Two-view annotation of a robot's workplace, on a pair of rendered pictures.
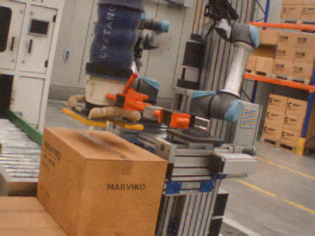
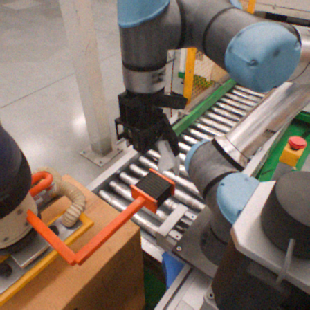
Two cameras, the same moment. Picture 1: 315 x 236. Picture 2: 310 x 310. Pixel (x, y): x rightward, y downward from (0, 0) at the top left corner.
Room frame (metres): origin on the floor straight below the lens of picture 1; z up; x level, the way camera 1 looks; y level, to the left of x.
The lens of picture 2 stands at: (2.25, -0.21, 1.73)
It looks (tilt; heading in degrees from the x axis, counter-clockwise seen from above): 45 degrees down; 73
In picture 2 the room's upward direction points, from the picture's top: straight up
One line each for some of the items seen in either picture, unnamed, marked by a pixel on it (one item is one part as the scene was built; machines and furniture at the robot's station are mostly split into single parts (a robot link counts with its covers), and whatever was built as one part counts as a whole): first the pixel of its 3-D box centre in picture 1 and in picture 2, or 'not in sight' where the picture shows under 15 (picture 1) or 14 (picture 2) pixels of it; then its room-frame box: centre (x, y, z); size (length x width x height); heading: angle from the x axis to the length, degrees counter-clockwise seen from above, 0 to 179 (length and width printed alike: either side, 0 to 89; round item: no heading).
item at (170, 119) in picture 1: (174, 118); not in sight; (1.47, -0.06, 1.18); 0.08 x 0.07 x 0.05; 33
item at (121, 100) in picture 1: (129, 102); not in sight; (1.77, 0.13, 1.18); 0.10 x 0.08 x 0.06; 123
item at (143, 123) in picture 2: (133, 47); (142, 115); (2.35, 0.20, 1.43); 0.09 x 0.08 x 0.12; 33
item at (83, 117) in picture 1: (83, 113); not in sight; (1.93, 0.34, 1.08); 0.34 x 0.10 x 0.05; 33
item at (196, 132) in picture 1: (197, 125); not in sight; (2.14, -0.21, 1.09); 0.15 x 0.15 x 0.10
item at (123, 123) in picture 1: (118, 116); (32, 252); (2.03, 0.19, 1.08); 0.34 x 0.10 x 0.05; 33
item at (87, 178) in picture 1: (94, 181); (48, 281); (1.98, 0.25, 0.74); 0.60 x 0.40 x 0.40; 34
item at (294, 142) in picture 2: not in sight; (296, 144); (3.04, 0.40, 1.02); 0.07 x 0.07 x 0.04
